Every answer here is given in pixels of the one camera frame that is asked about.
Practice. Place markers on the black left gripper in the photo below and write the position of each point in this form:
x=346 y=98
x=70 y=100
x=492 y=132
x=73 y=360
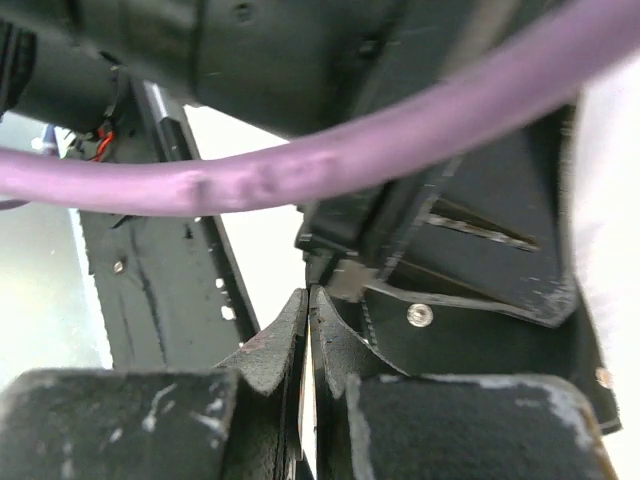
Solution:
x=288 y=67

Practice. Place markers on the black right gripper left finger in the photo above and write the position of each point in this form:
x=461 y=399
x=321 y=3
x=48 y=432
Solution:
x=236 y=420

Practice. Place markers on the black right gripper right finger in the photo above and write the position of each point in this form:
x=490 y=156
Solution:
x=474 y=395

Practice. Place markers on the black leather card holder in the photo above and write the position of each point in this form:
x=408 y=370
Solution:
x=466 y=268

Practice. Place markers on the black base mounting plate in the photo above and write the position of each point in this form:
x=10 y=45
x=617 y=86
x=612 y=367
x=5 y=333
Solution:
x=170 y=292

